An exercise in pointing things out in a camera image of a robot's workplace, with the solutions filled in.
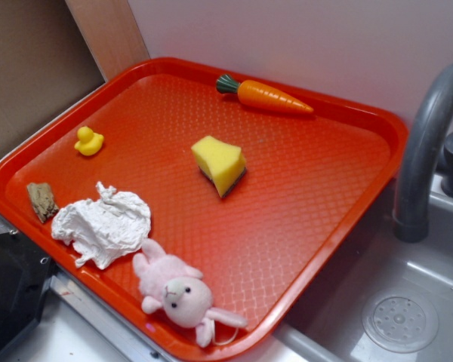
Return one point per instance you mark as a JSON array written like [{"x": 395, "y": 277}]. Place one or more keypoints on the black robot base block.
[{"x": 25, "y": 277}]

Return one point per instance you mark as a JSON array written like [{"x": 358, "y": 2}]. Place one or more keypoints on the yellow rubber duck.
[{"x": 89, "y": 143}]

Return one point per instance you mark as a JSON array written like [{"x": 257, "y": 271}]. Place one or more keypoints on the yellow sponge with scourer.
[{"x": 222, "y": 163}]

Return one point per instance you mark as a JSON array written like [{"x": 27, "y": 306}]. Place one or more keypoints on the red plastic tray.
[{"x": 307, "y": 182}]

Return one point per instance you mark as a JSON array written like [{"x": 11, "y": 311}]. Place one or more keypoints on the orange toy carrot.
[{"x": 262, "y": 96}]

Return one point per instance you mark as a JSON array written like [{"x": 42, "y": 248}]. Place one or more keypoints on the pink plush bunny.
[{"x": 167, "y": 283}]

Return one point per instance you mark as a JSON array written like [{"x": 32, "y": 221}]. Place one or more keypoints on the crumpled white paper towel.
[{"x": 104, "y": 230}]

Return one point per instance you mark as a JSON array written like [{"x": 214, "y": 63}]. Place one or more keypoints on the small brown wood piece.
[{"x": 42, "y": 200}]

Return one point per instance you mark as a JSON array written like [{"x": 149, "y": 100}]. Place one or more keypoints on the light wooden board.
[{"x": 111, "y": 34}]

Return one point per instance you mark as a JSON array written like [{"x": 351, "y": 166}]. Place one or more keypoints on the grey toy sink basin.
[{"x": 378, "y": 298}]

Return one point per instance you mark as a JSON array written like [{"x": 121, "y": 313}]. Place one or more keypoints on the grey toy faucet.
[{"x": 430, "y": 145}]

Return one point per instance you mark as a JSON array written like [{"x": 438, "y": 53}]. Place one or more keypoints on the brown cardboard panel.
[{"x": 45, "y": 67}]

